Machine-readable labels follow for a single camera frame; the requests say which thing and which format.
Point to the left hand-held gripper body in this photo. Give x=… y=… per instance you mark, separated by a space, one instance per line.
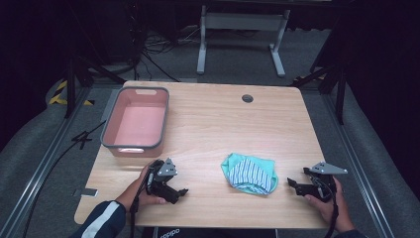
x=163 y=180

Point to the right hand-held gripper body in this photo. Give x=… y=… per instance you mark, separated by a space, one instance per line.
x=322 y=183

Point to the person's right hand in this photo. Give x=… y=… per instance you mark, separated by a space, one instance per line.
x=332 y=208

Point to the person's left hand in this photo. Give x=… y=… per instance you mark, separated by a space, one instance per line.
x=133 y=191

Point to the teal striped cloth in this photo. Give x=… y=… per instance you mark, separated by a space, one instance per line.
x=251 y=173

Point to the pink basket with grey rim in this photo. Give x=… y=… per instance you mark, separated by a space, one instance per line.
x=140 y=124

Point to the grey tape piece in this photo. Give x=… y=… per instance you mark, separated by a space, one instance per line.
x=89 y=192

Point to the black metal stand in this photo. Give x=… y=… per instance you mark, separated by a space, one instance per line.
x=71 y=89
x=340 y=95

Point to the black tape cross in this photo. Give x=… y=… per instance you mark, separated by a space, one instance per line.
x=82 y=138

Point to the yellow and black floor tape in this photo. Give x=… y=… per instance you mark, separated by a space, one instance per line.
x=57 y=97

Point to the aluminium floor rail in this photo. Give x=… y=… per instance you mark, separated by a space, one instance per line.
x=355 y=158
x=39 y=168

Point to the grey metal desk frame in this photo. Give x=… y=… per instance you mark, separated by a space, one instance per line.
x=242 y=21

